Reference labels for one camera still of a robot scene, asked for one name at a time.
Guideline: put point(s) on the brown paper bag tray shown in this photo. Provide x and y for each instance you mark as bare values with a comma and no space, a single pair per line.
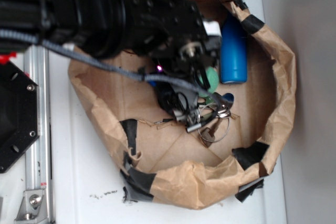
160,161

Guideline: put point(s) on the bunch of metal keys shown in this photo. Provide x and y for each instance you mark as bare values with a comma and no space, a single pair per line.
208,135

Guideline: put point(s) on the green foam ball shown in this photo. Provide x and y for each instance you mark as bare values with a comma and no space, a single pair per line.
212,77

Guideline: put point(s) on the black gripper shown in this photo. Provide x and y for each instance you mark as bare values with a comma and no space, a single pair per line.
173,34

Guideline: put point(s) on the metal corner bracket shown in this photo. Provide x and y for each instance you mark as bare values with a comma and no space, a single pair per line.
33,208

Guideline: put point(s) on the aluminium extrusion rail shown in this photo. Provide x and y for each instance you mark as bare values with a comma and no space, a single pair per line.
38,161

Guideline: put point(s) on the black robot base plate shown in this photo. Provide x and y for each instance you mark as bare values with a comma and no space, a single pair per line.
19,114

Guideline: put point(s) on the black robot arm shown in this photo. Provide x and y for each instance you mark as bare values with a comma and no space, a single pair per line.
101,33

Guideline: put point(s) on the blue plastic bottle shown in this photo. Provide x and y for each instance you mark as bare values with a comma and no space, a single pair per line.
233,60

